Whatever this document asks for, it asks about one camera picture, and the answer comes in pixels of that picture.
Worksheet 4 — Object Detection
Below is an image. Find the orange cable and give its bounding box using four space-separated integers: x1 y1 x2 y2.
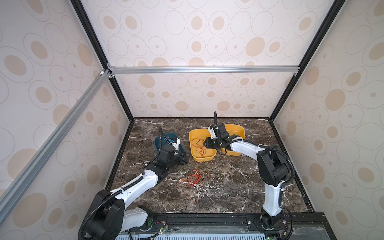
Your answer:
181 167 211 196

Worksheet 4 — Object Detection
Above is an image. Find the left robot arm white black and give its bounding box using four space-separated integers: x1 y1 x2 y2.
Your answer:
78 128 188 240

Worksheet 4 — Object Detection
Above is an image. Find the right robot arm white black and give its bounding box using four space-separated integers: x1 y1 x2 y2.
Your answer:
204 112 296 230

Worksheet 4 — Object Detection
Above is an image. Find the teal plastic bin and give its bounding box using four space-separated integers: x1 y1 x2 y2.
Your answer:
154 133 188 156

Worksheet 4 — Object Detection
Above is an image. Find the right yellow plastic bin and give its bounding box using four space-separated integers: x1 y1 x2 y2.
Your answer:
225 124 246 156

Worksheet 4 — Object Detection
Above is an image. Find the yellow plastic bin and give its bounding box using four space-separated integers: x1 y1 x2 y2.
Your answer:
189 129 217 163
225 124 246 156

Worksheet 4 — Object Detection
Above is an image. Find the middle yellow plastic bin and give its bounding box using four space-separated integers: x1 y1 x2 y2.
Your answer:
189 129 217 163

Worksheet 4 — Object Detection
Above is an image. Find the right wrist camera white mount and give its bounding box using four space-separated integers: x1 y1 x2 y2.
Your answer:
208 127 217 139

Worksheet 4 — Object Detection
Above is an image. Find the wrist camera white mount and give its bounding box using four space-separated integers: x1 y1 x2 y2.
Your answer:
208 127 217 139
171 138 181 151

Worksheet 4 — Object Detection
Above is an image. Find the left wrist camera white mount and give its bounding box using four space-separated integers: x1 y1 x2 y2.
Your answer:
171 138 181 151

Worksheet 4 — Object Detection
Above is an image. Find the red cable in bin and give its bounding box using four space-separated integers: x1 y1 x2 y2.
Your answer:
191 137 208 157

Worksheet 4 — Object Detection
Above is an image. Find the horizontal aluminium frame bar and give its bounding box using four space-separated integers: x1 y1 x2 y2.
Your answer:
110 66 300 75

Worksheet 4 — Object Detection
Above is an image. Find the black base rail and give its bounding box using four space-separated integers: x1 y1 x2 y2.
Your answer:
78 212 337 240

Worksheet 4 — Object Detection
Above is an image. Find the left aluminium frame bar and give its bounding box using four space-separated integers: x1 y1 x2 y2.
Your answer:
1 69 112 224

